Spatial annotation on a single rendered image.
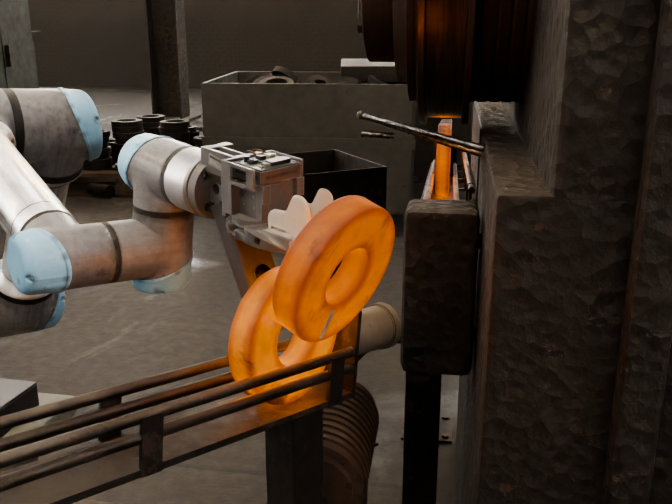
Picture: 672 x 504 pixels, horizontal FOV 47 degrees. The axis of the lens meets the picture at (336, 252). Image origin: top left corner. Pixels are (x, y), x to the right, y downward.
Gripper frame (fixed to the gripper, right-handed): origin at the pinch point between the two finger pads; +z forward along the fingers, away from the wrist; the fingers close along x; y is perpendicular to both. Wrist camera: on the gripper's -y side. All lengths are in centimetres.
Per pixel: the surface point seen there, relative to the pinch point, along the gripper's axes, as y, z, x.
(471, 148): 2.3, -11.0, 38.8
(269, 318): -7.9, -5.2, -4.3
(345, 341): -14.9, -5.0, 7.5
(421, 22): 19.6, -14.8, 30.1
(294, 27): -83, -789, 727
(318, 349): -14.9, -5.8, 3.7
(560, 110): 14.1, 12.7, 17.9
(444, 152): -18, -60, 100
